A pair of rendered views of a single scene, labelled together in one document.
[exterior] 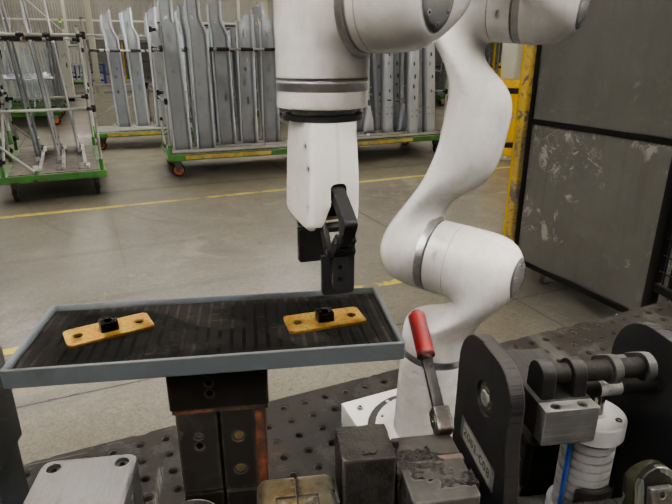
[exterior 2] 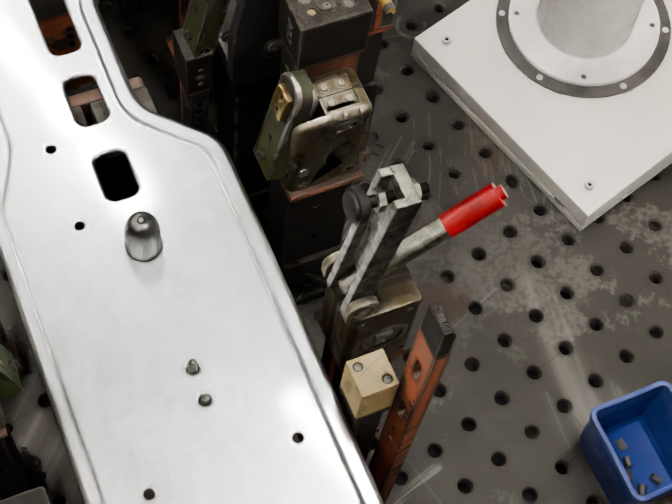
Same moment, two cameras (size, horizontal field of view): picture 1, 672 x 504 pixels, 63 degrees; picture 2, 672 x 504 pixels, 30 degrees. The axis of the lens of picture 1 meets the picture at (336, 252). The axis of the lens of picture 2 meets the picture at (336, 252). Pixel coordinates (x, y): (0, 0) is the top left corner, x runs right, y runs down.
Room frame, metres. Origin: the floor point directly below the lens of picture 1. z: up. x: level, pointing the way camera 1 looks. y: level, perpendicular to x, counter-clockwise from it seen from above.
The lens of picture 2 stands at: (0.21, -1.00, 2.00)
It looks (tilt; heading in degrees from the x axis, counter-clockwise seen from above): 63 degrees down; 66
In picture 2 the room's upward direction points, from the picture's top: 11 degrees clockwise
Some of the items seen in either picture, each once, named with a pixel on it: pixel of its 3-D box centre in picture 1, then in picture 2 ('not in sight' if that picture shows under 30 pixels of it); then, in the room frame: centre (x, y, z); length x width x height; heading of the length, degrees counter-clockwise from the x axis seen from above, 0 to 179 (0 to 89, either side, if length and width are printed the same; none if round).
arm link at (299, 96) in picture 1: (321, 96); not in sight; (0.53, 0.01, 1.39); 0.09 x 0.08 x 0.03; 18
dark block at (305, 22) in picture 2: not in sight; (311, 126); (0.46, -0.34, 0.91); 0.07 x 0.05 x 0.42; 8
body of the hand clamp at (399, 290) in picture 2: not in sight; (355, 358); (0.44, -0.59, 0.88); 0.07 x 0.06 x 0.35; 8
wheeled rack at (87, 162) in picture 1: (46, 105); not in sight; (6.39, 3.28, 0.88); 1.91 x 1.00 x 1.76; 25
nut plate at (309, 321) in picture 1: (324, 315); not in sight; (0.53, 0.01, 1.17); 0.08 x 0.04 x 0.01; 107
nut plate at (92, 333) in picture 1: (108, 325); not in sight; (0.50, 0.23, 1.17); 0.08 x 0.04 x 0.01; 122
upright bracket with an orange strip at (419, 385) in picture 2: not in sight; (399, 430); (0.44, -0.69, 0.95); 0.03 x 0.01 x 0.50; 98
